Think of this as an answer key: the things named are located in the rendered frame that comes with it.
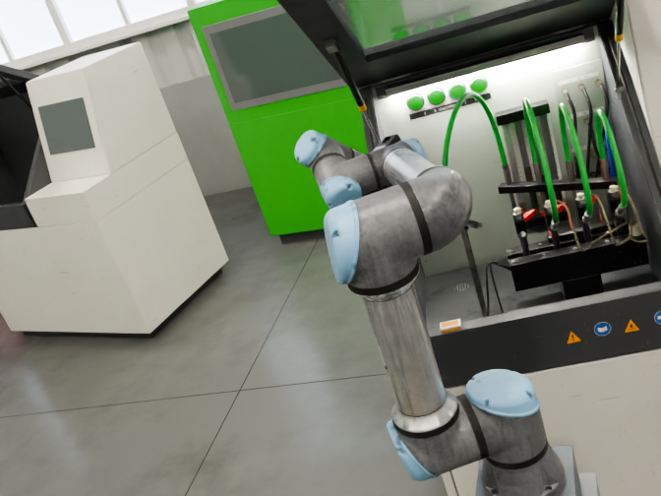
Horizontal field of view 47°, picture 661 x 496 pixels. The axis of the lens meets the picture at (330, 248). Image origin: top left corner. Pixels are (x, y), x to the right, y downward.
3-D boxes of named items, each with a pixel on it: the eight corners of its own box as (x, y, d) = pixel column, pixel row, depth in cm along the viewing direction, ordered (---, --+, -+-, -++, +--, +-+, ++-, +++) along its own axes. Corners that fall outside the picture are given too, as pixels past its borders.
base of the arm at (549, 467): (568, 510, 133) (558, 467, 129) (481, 514, 138) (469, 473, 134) (565, 450, 145) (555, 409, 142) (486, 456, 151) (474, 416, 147)
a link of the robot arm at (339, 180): (376, 173, 147) (360, 141, 154) (322, 193, 146) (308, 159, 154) (383, 203, 152) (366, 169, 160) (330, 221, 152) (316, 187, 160)
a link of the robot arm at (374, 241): (494, 471, 132) (420, 196, 108) (413, 502, 132) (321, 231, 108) (470, 429, 143) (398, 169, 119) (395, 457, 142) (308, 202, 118)
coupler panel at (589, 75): (572, 179, 217) (553, 75, 204) (570, 174, 220) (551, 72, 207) (620, 167, 214) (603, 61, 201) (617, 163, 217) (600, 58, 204)
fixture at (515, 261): (520, 314, 204) (510, 265, 198) (516, 295, 213) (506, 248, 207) (653, 286, 196) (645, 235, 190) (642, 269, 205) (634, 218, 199)
